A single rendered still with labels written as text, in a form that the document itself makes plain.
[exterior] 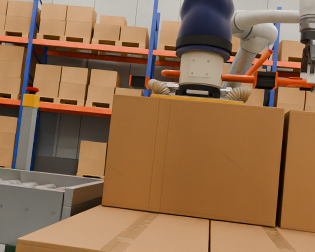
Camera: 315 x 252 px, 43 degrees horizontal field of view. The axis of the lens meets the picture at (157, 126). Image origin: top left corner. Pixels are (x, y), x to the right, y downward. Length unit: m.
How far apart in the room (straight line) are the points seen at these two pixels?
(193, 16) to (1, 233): 1.03
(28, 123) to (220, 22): 1.21
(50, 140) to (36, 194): 9.12
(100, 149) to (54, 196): 7.58
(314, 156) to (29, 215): 0.96
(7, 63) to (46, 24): 1.24
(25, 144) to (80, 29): 7.28
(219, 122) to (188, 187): 0.25
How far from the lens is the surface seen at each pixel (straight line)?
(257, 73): 1.60
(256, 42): 2.23
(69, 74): 9.25
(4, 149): 9.55
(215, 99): 1.47
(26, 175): 2.11
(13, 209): 1.42
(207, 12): 1.59
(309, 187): 1.45
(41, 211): 1.38
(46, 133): 10.52
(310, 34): 1.68
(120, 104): 1.45
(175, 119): 1.41
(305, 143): 1.44
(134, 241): 0.96
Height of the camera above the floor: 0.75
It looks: 4 degrees up
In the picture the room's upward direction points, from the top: 6 degrees clockwise
